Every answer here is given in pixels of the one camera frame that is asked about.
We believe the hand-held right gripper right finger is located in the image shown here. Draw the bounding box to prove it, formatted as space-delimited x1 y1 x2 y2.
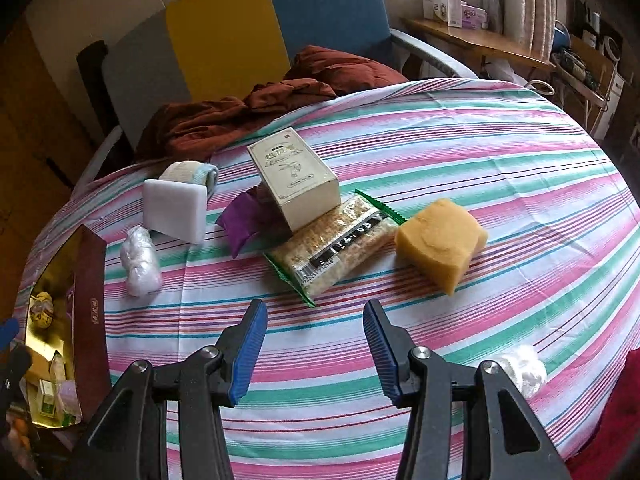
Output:
362 299 573 480

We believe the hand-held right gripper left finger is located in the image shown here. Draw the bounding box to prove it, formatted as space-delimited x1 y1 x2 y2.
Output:
72 299 269 480

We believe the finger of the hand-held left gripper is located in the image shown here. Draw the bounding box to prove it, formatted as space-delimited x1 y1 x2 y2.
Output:
0 318 21 350
0 346 33 411

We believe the yellow patterned ball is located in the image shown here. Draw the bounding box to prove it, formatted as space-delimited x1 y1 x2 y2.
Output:
29 291 57 330

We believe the green white carton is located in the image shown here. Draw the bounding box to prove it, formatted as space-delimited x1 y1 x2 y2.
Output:
37 377 63 418

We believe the maroon gold tin box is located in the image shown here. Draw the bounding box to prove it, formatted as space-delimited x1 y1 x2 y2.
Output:
12 224 113 431

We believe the clear green-edged snack packet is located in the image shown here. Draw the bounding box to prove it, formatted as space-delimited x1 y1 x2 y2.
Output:
263 189 405 308

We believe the yellow sponge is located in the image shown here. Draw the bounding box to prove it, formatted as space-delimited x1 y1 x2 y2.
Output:
395 198 488 296

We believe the purple pouch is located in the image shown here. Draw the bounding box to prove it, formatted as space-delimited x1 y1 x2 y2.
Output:
214 185 278 260

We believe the white plastic bag wad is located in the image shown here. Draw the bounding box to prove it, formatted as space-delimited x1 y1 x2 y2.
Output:
492 344 548 398
120 225 163 297

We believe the white foam block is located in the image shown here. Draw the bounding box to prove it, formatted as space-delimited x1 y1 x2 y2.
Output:
142 177 210 245

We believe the beige carton box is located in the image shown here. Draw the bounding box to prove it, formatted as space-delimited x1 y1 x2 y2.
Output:
246 127 341 236

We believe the beige blue sock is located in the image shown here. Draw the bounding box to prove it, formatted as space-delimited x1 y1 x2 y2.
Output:
159 160 220 198

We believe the wooden wardrobe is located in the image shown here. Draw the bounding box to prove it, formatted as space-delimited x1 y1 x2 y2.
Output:
0 15 101 201

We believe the brown crumpled cloth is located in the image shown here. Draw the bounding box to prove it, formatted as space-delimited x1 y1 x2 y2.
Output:
135 45 408 161

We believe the red cloth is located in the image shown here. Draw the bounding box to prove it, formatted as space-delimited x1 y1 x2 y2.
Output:
565 350 640 480

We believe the grey yellow blue chair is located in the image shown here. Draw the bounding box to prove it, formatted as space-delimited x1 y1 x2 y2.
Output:
75 0 478 186

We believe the wooden shelf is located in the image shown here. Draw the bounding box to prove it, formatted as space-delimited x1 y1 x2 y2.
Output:
400 17 556 81

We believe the white metal rack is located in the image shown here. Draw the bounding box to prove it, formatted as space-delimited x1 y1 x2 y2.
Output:
550 30 626 136

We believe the small white box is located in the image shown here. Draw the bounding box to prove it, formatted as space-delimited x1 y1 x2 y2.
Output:
422 0 451 23

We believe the purple box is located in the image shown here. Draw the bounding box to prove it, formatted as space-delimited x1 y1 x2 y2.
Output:
460 2 488 30

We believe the patterned curtain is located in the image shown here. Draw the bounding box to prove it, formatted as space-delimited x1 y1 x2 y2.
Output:
487 0 561 51

